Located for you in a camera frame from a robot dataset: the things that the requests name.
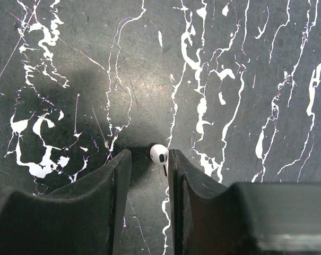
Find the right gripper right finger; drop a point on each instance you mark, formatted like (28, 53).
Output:
(244, 218)

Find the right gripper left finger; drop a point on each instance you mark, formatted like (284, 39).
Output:
(84, 217)

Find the white earbud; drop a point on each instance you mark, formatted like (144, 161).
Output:
(159, 155)

